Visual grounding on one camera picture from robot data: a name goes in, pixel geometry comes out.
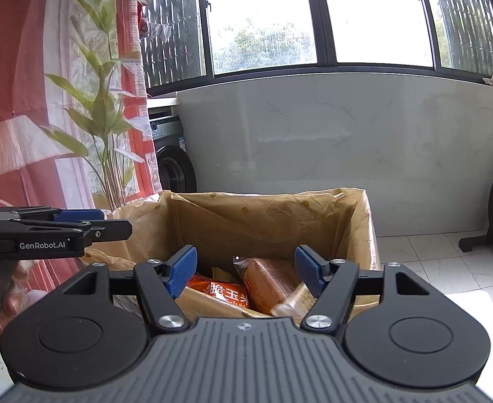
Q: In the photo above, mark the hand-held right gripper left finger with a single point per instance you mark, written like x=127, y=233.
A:
x=182, y=270

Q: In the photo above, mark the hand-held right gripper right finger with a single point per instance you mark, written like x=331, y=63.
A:
x=309, y=270

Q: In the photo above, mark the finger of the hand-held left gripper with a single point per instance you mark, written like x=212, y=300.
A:
x=80, y=215
x=110, y=231

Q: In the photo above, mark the brown cardboard box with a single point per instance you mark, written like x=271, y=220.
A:
x=116, y=222
x=204, y=302

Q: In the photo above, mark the beige snack packet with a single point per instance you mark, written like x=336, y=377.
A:
x=292, y=304

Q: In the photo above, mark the orange snack packet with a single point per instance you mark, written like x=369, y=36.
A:
x=217, y=291

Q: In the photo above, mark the brown bread packet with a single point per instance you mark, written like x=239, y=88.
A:
x=267, y=285

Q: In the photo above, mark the person's left hand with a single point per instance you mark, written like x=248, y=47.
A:
x=13, y=306

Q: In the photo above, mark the grey washing machine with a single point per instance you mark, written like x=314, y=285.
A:
x=173, y=168

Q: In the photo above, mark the printed red curtain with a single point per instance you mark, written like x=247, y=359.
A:
x=15, y=50

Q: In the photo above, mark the small white hanging cloth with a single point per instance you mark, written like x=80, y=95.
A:
x=158, y=33

